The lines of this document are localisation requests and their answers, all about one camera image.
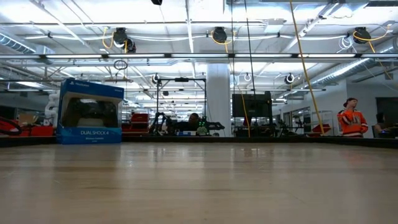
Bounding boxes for white robot figure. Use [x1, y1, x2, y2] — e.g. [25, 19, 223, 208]
[44, 91, 61, 128]

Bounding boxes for black frame stand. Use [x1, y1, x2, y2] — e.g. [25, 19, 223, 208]
[155, 77, 208, 131]

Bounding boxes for blue DualShock controller box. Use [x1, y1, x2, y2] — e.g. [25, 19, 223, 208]
[55, 78, 126, 146]

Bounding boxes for thin yellow hanging cable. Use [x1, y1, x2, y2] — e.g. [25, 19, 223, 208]
[229, 60, 251, 138]

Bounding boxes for silver ventilation duct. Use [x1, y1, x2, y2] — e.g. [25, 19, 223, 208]
[0, 32, 37, 55]

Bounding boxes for red storage boxes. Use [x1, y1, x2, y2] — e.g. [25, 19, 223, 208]
[121, 112, 150, 136]

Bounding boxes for black aluminium table frame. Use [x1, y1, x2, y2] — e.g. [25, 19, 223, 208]
[0, 135, 398, 149]

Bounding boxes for thick yellow hanging cable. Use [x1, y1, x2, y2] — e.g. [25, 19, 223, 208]
[289, 0, 326, 136]

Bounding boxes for black ceiling cable reel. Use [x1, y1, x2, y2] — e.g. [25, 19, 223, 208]
[211, 26, 229, 44]
[112, 26, 129, 45]
[353, 26, 372, 45]

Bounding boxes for person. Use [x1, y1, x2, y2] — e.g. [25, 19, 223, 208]
[185, 112, 202, 132]
[373, 112, 394, 139]
[336, 97, 369, 139]

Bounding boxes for black hanging cable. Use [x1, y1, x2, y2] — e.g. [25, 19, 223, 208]
[243, 0, 257, 94]

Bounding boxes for white pillar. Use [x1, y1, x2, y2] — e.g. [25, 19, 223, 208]
[205, 63, 232, 138]

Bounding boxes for green-lit device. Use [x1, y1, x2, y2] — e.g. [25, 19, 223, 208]
[195, 117, 209, 137]

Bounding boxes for black wall monitor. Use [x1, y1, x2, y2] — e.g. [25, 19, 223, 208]
[374, 96, 398, 125]

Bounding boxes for red bin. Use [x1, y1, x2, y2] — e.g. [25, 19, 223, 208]
[0, 116, 55, 138]

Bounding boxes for black monitor on stand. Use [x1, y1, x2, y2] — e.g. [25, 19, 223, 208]
[231, 90, 274, 138]

